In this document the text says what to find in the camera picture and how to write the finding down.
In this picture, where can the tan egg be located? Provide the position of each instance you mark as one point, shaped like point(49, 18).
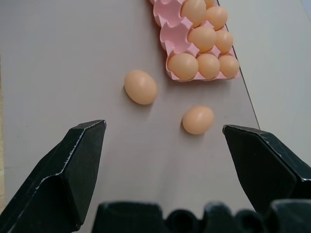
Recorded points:
point(182, 66)
point(141, 87)
point(229, 66)
point(208, 65)
point(193, 12)
point(198, 120)
point(217, 17)
point(202, 38)
point(210, 3)
point(224, 41)

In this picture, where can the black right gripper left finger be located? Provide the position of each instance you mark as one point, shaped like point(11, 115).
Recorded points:
point(60, 174)

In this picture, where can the pink egg tray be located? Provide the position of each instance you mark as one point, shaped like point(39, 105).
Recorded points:
point(175, 31)

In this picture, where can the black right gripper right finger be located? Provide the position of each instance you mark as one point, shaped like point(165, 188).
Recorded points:
point(262, 165)

